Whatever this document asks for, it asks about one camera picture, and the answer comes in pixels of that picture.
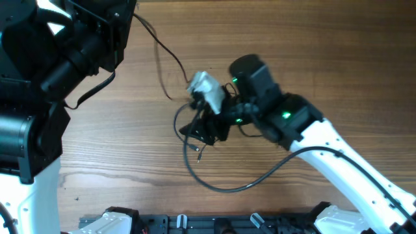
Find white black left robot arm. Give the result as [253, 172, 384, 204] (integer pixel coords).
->
[1, 1, 136, 233]

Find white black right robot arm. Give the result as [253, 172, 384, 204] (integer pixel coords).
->
[180, 54, 415, 233]

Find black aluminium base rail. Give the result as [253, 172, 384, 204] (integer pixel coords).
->
[79, 213, 326, 234]

